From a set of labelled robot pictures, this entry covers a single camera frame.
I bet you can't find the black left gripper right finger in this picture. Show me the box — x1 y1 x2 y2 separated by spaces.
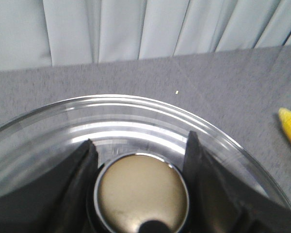
183 131 291 233

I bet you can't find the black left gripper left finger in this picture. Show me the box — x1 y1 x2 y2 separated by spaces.
0 140 98 233

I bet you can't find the glass pot lid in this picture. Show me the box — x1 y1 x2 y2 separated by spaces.
0 95 291 233

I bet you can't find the white pleated curtain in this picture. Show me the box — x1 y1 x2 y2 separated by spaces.
0 0 291 71

